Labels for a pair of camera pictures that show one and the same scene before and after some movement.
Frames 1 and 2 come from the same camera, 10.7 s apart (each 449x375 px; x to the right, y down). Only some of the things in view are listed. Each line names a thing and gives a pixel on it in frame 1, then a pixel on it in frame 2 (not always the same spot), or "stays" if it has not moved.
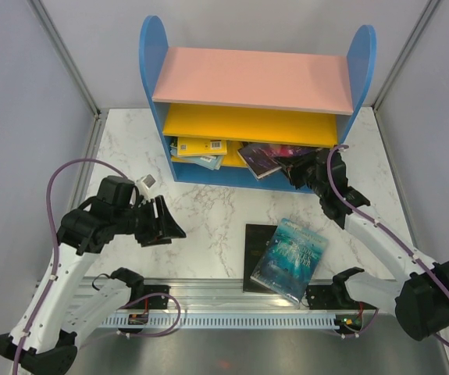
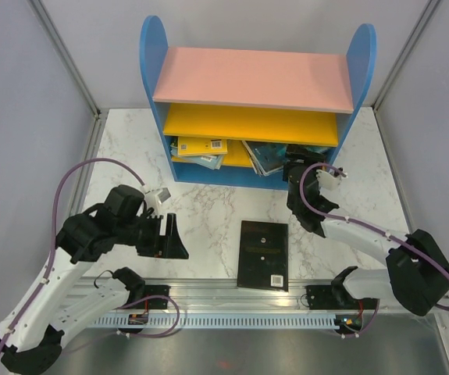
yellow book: x=197 y=147 stays
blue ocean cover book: x=290 y=260 → x=269 y=157
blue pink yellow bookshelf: x=230 y=116 stays
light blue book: x=213 y=162 stays
